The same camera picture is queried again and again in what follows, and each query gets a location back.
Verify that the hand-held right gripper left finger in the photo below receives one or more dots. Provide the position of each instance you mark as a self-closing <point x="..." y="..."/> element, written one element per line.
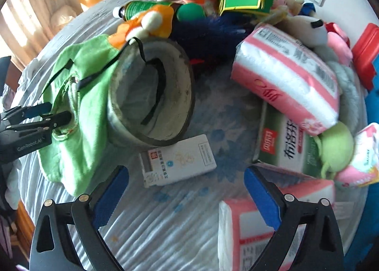
<point x="109" y="197"/>

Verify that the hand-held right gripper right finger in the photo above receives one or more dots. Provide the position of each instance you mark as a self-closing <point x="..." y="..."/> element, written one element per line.
<point x="263" y="197"/>

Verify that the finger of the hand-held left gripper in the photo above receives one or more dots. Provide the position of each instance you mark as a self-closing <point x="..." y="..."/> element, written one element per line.
<point x="38" y="110"/>
<point x="59" y="119"/>

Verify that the light green cloth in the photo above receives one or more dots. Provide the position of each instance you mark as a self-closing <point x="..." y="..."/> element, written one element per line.
<point x="86" y="140"/>

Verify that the pink and white tissue pack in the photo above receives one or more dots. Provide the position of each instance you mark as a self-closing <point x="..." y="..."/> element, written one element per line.
<point x="237" y="229"/>
<point x="284" y="81"/>

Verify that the green and white carton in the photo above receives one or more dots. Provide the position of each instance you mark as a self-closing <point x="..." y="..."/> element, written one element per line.
<point x="284" y="146"/>

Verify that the wooden desk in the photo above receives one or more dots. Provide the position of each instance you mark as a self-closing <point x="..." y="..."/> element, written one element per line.
<point x="25" y="223"/>

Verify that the white paper tag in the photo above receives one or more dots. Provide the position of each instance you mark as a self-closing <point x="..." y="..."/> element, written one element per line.
<point x="343" y="210"/>

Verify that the white medicine box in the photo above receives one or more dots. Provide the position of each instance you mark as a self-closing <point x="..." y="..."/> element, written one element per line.
<point x="183" y="161"/>

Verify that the light green ball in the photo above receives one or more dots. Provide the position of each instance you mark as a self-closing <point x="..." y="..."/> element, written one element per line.
<point x="337" y="143"/>

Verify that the white plastic bag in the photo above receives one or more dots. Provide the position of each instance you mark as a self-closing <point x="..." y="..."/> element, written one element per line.
<point x="62" y="16"/>

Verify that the beige curtain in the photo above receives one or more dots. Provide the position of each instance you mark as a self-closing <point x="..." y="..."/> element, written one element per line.
<point x="38" y="7"/>

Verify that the colourful pastel tissue packet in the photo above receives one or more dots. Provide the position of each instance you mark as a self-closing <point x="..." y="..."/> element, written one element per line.
<point x="364" y="158"/>

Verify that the grey bucket hat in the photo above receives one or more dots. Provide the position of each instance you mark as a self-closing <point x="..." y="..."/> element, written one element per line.
<point x="177" y="61"/>

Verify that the green tube with white cap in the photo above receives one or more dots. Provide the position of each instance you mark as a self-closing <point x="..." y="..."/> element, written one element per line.
<point x="139" y="7"/>

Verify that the grey plush toy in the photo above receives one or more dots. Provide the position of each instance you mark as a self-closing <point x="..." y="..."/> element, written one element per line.
<point x="349" y="87"/>

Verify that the orange and white plush toy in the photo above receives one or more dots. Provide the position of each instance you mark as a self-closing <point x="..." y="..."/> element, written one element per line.
<point x="162" y="22"/>

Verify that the blue plastic crate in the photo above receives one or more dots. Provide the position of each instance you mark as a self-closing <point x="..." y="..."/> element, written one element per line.
<point x="373" y="102"/>

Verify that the pink pig plush red dress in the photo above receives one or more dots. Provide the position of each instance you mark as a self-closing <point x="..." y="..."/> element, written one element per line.
<point x="339" y="46"/>

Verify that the blue fuzzy duster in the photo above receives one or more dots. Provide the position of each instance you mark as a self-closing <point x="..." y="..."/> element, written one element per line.
<point x="207" y="37"/>

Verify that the green round plush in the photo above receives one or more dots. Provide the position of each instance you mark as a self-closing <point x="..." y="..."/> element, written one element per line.
<point x="191" y="12"/>

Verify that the red lidded container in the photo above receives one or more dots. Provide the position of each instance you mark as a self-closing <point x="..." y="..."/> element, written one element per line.
<point x="367" y="49"/>

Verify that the small beige plush toy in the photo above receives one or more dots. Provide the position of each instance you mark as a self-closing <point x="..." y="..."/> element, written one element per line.
<point x="291" y="0"/>

